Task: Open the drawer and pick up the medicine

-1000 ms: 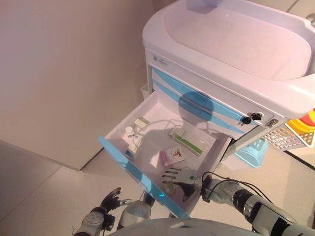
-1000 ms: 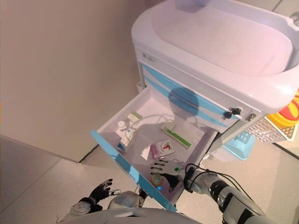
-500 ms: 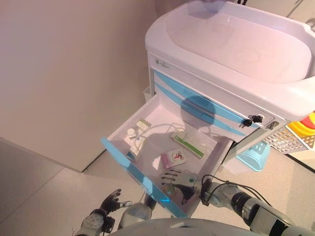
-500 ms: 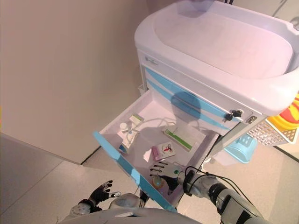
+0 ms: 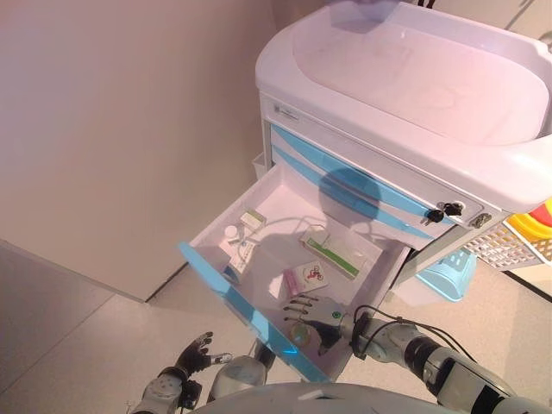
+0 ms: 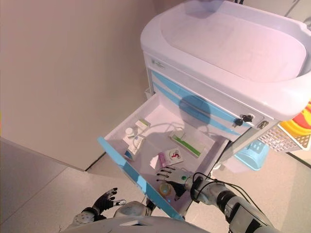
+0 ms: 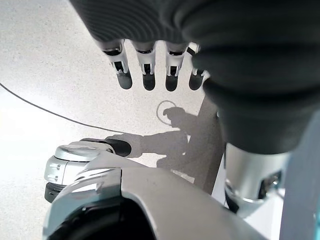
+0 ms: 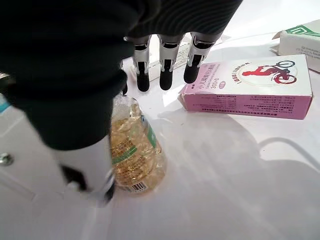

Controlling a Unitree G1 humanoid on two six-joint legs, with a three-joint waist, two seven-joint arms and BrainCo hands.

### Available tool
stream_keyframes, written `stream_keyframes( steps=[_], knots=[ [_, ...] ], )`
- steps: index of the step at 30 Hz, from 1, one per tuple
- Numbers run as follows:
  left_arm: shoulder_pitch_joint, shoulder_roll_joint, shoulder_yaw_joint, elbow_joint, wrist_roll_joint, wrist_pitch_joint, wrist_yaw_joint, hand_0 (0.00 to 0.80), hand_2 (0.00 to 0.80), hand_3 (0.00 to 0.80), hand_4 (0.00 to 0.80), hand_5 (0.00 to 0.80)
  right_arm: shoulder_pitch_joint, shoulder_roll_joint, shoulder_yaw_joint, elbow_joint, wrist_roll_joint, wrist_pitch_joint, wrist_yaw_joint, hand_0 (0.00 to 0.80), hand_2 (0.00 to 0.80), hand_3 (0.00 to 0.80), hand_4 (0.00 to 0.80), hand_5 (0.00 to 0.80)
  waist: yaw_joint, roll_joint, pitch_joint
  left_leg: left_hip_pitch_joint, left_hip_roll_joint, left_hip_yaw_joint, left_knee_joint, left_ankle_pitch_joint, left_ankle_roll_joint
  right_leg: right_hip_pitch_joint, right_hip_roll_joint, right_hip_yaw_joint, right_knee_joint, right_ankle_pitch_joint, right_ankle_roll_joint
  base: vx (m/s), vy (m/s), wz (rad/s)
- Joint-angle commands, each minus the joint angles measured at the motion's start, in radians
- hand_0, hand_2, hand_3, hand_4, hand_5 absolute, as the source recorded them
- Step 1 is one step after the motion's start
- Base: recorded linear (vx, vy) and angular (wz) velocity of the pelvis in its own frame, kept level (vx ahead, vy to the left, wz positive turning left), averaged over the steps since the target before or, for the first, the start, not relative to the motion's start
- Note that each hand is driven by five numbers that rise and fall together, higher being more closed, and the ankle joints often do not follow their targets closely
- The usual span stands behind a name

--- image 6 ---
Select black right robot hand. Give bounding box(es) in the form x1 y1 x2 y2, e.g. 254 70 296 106
155 166 195 202

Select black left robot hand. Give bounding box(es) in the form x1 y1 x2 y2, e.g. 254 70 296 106
93 187 127 214

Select blue fronted cart drawer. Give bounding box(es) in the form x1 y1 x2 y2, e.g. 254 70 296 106
152 81 246 136
148 69 259 130
97 93 230 221

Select purple medicine pack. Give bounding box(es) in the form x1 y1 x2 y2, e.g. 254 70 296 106
156 152 168 168

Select white blue medicine box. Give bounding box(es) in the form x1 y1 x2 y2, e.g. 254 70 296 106
122 134 144 161

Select round yellow container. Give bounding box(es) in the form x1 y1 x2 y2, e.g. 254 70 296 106
159 182 172 196

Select white packet red print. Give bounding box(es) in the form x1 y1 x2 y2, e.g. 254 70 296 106
163 148 186 166

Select long green white box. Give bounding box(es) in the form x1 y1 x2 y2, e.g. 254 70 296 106
169 132 202 158

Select white tubing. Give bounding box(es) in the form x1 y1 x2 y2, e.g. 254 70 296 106
136 122 186 139

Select small green white box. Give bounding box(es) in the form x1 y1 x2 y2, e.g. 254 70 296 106
135 119 151 131

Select blue lidded waste bin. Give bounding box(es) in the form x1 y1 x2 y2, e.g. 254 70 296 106
222 140 270 172

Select black cart keys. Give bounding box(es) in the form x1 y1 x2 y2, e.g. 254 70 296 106
232 114 255 128

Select white perforated side basket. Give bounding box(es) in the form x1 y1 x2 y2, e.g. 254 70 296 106
256 118 311 154

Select yellow sharps container red lid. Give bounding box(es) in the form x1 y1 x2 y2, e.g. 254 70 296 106
279 100 311 137

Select white medical cart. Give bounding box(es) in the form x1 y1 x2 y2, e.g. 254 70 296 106
139 0 311 170

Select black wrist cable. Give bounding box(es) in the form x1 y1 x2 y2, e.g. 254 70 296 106
193 172 246 195

